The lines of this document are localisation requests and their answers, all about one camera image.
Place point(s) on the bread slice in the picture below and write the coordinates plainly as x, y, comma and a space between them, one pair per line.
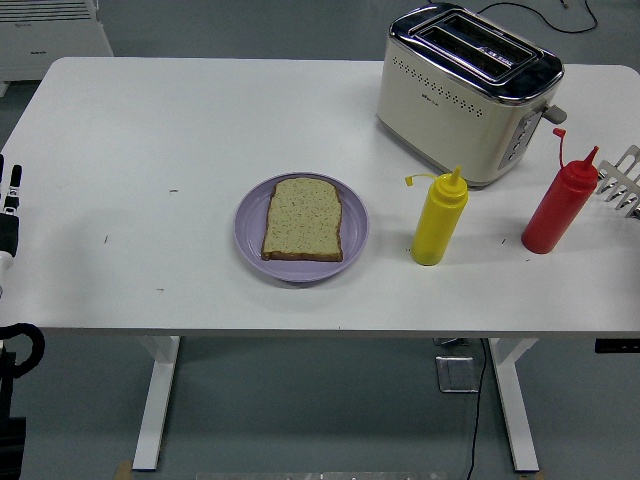
304, 220

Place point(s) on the white floor appliance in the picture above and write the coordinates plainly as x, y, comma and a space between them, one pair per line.
50, 40

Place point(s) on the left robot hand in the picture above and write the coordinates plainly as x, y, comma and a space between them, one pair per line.
9, 232

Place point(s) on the black table control panel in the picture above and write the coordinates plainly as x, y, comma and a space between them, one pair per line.
617, 346

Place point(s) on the white table leg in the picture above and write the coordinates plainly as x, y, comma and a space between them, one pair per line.
155, 400
515, 400

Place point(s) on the metal floor socket plate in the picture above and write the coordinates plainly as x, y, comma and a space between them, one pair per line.
456, 374

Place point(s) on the yellow squeeze bottle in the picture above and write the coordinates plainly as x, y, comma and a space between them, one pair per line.
437, 220

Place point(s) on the purple plate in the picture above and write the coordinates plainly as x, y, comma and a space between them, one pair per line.
250, 235

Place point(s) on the cream and chrome toaster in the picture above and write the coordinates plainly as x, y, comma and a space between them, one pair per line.
450, 125

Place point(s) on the red squeeze bottle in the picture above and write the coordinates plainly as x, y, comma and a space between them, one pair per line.
560, 210

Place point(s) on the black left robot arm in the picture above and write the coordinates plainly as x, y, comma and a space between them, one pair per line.
10, 410

